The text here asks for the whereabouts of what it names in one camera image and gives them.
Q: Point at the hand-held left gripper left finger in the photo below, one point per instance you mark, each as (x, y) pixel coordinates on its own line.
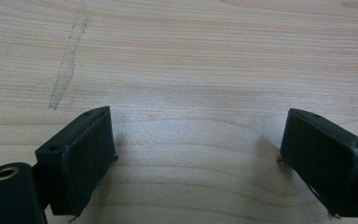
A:
(84, 161)

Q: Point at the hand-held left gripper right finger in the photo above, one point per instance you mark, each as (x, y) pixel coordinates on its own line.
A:
(323, 161)

